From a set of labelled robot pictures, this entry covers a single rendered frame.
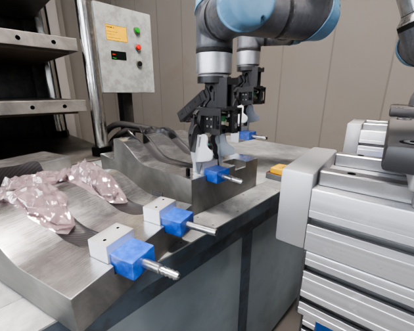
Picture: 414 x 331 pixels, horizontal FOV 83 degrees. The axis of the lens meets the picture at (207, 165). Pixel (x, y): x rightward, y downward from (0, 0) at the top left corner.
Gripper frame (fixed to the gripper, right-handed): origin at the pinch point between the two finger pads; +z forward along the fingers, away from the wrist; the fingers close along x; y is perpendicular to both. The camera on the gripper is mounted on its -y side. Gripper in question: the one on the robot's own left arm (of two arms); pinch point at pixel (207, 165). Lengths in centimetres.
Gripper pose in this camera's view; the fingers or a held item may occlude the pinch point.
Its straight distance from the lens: 57.0
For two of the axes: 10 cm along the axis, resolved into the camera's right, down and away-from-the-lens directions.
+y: 7.1, 2.1, -6.7
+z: 0.0, 9.6, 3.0
